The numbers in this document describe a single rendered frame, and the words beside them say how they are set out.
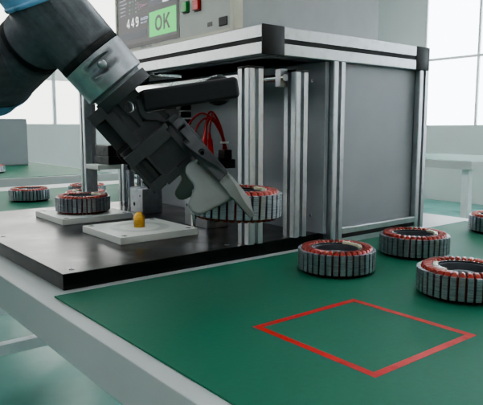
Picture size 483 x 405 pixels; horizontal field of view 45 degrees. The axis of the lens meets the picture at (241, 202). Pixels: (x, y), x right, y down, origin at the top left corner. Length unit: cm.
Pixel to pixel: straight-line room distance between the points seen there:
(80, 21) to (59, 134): 540
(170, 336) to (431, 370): 25
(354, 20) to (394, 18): 751
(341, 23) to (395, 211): 39
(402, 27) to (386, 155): 752
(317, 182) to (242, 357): 55
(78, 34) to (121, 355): 33
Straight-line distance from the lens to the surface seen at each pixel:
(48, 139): 600
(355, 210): 110
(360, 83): 110
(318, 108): 103
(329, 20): 119
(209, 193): 65
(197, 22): 112
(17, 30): 69
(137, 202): 130
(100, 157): 127
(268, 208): 68
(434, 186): 824
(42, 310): 74
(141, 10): 130
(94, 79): 66
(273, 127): 111
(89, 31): 66
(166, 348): 57
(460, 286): 73
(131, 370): 55
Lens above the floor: 96
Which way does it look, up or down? 7 degrees down
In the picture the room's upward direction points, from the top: straight up
